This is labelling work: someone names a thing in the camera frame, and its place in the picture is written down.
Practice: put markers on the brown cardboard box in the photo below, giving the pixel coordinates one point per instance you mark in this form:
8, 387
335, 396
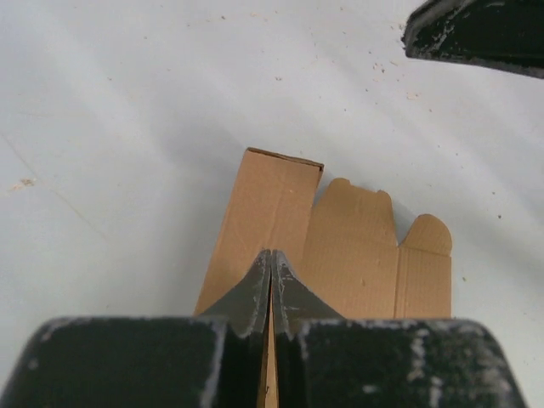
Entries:
342, 243

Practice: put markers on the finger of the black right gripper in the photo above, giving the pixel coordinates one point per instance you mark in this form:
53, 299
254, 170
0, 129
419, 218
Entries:
501, 35

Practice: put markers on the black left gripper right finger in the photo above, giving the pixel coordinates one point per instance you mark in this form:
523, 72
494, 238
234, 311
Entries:
326, 360

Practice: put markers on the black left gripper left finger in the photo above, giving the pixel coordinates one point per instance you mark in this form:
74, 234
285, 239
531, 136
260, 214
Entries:
213, 359

